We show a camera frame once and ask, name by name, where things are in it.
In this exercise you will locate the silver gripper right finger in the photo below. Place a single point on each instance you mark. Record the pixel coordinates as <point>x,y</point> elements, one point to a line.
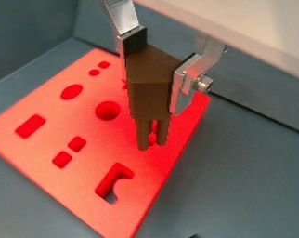
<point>189,76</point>

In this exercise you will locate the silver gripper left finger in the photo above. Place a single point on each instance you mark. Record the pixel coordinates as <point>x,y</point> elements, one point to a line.
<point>130,34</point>

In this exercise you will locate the brown three prong block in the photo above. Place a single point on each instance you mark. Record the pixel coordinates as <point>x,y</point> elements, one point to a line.
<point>149,72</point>

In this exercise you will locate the red board with cutouts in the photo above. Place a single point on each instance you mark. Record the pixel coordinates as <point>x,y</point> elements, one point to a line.
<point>68,136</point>

